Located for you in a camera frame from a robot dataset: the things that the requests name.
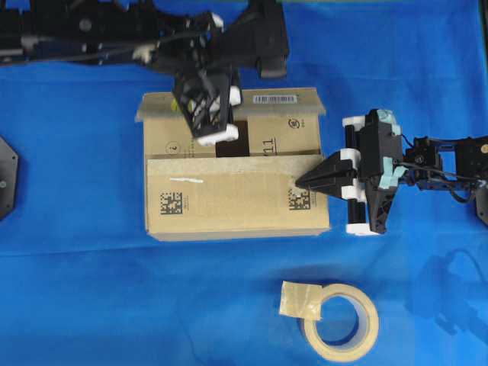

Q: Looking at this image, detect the beige packing tape roll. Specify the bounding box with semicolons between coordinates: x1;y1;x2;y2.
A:
279;281;380;363

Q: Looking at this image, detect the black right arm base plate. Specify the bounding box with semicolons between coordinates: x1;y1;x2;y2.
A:
475;185;488;225

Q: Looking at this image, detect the blue table cloth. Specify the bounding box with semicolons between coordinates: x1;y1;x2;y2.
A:
1;1;487;365

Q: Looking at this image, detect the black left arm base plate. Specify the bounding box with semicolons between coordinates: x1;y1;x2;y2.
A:
0;137;19;220

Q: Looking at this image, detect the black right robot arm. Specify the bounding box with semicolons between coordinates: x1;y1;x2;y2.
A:
295;109;487;236

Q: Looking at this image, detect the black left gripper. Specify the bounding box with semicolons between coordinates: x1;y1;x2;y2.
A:
153;1;288;144

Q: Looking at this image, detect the brown cardboard box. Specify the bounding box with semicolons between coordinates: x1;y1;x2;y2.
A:
136;88;329;241

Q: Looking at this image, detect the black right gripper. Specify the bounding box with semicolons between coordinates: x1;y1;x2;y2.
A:
295;109;407;236

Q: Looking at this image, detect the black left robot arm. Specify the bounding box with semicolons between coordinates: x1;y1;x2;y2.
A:
1;1;289;145

